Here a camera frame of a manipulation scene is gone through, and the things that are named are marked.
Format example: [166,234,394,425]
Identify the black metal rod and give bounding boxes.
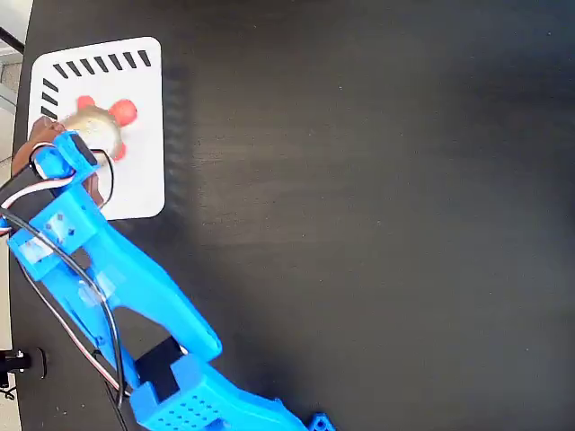
[0,25,26,53]

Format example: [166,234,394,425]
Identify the black clamp mount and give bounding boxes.
[0,347,49,400]

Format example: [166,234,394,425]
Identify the gold round toy red knobs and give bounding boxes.
[62,95,138,163]

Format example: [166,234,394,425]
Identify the white tray with black stripes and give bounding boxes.
[27,36,166,221]

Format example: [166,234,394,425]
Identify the white red servo wire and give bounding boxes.
[0,143,129,399]

